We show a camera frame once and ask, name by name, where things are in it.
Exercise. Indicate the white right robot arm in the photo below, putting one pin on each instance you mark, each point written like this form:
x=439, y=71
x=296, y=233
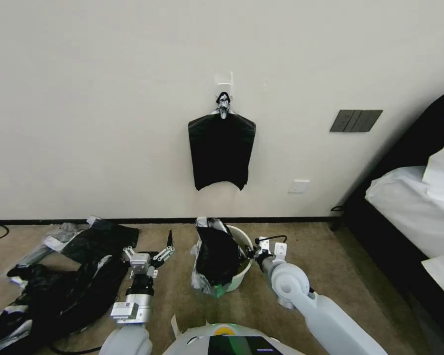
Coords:
x=318, y=307

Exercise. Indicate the green plastic piece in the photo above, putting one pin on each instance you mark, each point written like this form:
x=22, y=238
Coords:
x=222, y=289

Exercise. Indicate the white robot front shell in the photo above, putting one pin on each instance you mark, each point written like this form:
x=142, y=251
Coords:
x=222, y=340

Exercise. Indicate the flat black trash bag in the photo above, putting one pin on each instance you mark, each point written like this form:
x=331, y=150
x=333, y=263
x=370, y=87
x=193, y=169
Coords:
x=103, y=240

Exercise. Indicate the white wall hook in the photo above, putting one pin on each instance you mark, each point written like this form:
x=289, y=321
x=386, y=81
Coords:
x=225, y=79

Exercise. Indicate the black bed frame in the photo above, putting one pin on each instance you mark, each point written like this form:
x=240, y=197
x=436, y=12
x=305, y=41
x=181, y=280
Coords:
x=388, y=236

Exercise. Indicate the grey plastic bag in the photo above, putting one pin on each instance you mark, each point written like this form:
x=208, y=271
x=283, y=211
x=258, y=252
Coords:
x=51, y=244

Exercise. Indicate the white round trash bin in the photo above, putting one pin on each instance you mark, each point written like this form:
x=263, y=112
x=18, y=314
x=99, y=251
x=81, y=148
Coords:
x=244, y=273

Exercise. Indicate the hanging black trash bag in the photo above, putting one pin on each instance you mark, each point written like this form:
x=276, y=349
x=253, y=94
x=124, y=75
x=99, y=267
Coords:
x=222, y=151

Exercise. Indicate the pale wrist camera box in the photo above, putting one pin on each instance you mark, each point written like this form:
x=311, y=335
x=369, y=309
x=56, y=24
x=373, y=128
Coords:
x=139, y=263

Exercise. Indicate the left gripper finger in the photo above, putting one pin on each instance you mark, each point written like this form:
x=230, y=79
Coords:
x=128, y=255
x=165, y=254

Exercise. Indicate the white duvet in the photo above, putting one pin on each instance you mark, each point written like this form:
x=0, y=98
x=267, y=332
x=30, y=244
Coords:
x=410, y=207

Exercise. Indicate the dark grey switch panel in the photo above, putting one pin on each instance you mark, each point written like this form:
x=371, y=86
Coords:
x=355, y=121

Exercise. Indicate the black trash bag with tape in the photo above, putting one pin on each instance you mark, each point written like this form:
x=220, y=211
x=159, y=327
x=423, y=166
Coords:
x=214, y=259

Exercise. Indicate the white wall socket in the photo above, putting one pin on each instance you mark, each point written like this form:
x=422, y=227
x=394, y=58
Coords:
x=299, y=186

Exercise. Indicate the large crumpled black bag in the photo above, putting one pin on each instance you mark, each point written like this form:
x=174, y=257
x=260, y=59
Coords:
x=55, y=299

